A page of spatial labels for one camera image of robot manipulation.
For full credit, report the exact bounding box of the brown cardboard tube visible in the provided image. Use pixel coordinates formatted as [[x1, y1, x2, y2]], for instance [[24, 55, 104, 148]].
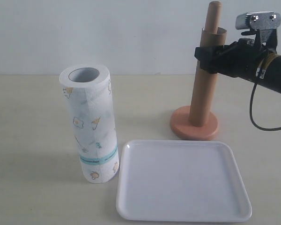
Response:
[[189, 27, 227, 127]]

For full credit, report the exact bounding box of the white rectangular plastic tray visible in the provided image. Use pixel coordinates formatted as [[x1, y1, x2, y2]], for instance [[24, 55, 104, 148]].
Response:
[[116, 140, 252, 223]]

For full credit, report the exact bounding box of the black right camera cable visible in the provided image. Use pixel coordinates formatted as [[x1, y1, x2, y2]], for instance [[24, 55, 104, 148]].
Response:
[[249, 81, 281, 131]]

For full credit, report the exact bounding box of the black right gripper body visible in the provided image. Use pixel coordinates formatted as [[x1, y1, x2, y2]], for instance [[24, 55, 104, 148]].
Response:
[[212, 38, 277, 77]]

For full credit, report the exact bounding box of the wooden paper towel holder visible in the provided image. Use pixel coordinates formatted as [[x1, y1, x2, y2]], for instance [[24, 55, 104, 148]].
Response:
[[170, 1, 227, 140]]

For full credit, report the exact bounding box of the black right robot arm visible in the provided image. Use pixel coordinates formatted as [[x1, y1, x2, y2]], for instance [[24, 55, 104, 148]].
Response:
[[194, 38, 281, 94]]

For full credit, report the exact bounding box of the printed white paper towel roll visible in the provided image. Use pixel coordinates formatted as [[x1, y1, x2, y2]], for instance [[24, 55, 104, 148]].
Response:
[[59, 65, 119, 183]]

